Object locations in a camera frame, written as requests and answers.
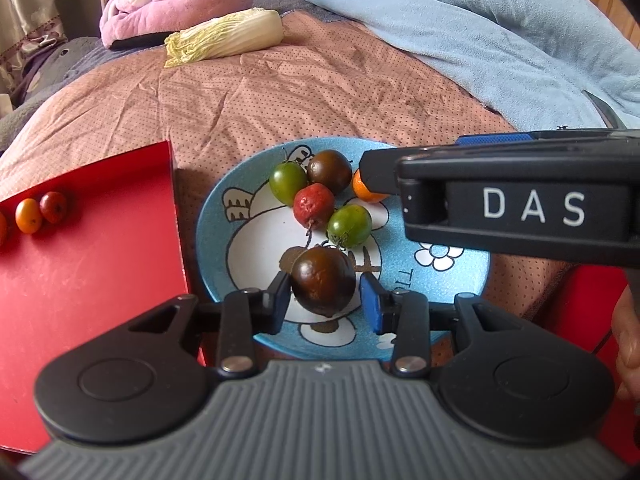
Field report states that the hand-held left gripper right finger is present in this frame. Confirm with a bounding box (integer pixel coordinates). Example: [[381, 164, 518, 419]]
[[359, 271, 531, 380]]

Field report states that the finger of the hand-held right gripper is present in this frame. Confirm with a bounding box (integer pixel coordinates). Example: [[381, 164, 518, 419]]
[[454, 128, 640, 148], [360, 146, 401, 197]]

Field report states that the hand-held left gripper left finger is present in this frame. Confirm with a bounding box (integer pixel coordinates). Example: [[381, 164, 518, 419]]
[[129, 271, 292, 380]]

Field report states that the large dark brown tomato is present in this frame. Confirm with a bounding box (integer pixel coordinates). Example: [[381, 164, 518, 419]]
[[291, 246, 357, 317]]

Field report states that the green tomato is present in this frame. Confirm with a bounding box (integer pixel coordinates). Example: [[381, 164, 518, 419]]
[[327, 204, 373, 248], [269, 161, 308, 207]]

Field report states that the blue bear print plate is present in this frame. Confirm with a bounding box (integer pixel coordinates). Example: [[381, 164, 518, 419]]
[[196, 137, 491, 363]]

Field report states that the dark red wrinkled fruit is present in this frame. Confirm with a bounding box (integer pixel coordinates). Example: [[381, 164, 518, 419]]
[[293, 183, 336, 228]]

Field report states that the red rectangular tray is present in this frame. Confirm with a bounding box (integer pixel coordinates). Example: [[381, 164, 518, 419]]
[[0, 140, 208, 456]]

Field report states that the person's right hand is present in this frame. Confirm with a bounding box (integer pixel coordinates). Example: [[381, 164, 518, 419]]
[[611, 284, 640, 401]]

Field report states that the light blue blanket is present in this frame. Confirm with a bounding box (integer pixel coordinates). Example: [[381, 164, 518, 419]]
[[300, 0, 640, 133]]

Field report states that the salmon dotted blanket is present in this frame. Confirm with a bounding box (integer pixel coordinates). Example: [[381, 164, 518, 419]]
[[0, 10, 576, 361]]

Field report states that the dark metal blade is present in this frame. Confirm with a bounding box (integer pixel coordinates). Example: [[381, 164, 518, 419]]
[[582, 89, 626, 130]]

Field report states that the red box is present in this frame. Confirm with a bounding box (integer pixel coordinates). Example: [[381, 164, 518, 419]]
[[542, 262, 640, 453]]

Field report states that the grey blue bed sheet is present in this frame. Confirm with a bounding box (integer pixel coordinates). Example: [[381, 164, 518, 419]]
[[250, 0, 351, 24]]

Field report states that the napa cabbage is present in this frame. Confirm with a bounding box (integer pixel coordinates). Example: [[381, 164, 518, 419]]
[[164, 8, 285, 67]]

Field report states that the small red tomato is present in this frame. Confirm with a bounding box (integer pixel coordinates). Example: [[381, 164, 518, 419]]
[[39, 191, 68, 224]]

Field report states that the pink plush toy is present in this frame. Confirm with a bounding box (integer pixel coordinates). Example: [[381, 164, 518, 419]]
[[99, 0, 254, 51]]

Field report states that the grey plush toy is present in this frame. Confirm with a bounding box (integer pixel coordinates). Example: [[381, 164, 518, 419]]
[[0, 35, 110, 153]]

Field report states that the floral curtain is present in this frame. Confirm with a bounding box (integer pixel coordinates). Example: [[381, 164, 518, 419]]
[[0, 0, 68, 96]]

